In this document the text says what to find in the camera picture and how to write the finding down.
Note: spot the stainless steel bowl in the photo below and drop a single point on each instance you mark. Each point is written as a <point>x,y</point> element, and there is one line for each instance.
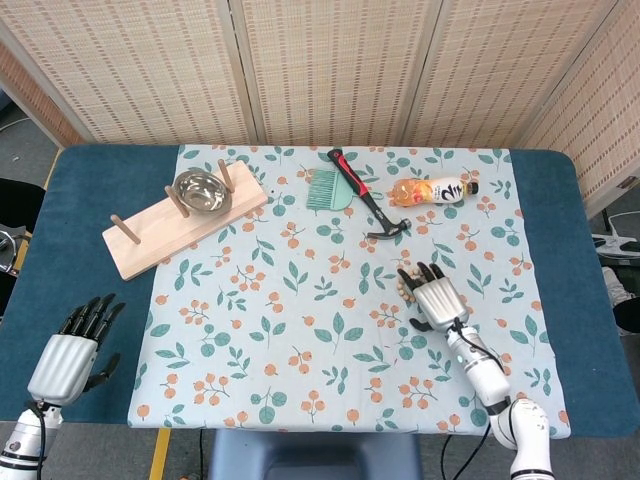
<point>200,192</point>

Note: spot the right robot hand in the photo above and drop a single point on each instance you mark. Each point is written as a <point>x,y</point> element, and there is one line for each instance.
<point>442,305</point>

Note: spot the black round floor object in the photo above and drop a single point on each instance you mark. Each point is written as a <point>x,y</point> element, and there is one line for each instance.
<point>627,315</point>

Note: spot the black chair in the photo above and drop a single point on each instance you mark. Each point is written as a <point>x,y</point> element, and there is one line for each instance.
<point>17,205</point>

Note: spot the mint green brush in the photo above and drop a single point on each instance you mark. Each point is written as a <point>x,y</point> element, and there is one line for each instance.
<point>325,192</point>

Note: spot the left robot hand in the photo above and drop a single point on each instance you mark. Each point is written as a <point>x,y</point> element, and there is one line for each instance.
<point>62,362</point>

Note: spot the teal table cover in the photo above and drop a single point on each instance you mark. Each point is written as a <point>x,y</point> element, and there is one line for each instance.
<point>90,200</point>

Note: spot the bamboo folding screen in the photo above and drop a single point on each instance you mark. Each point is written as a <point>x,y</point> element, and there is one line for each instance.
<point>325,65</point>

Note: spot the leaf and berry tablecloth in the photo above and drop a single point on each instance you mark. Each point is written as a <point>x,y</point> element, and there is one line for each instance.
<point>300,325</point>

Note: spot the white floor stand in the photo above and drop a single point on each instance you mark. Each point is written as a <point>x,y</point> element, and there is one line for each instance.
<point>615,245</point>

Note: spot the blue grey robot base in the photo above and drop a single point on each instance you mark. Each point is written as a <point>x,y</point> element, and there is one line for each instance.
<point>315,455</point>

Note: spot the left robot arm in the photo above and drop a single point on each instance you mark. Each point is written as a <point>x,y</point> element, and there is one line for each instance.
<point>22,445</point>

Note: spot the wooden peg rack board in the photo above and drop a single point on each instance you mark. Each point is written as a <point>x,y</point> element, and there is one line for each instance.
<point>165,235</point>

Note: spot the orange juice bottle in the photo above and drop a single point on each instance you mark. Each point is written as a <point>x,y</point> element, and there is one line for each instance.
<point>425,192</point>

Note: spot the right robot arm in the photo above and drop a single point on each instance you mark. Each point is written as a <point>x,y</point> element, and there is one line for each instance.
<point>482,375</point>

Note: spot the red black claw hammer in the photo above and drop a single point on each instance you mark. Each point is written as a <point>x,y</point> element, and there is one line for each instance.
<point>356,182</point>

